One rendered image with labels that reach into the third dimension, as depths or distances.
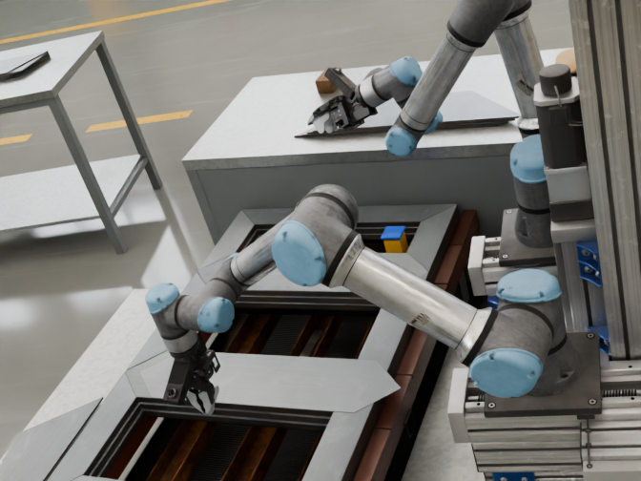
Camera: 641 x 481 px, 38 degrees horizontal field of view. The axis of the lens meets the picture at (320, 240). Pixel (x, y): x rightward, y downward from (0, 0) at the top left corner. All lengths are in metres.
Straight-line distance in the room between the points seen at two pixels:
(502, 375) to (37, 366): 3.04
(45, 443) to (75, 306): 2.12
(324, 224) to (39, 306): 3.27
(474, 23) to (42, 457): 1.54
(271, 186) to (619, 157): 1.51
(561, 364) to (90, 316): 3.06
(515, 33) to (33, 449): 1.62
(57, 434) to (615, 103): 1.68
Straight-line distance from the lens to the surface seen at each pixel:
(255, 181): 3.08
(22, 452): 2.68
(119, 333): 2.99
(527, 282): 1.81
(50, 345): 4.54
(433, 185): 2.86
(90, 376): 2.88
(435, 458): 2.33
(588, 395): 1.90
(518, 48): 2.23
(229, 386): 2.41
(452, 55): 2.12
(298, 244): 1.68
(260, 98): 3.42
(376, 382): 2.27
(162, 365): 2.57
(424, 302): 1.70
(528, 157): 2.20
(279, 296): 2.68
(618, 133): 1.79
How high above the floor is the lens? 2.36
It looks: 32 degrees down
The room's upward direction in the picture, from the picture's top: 17 degrees counter-clockwise
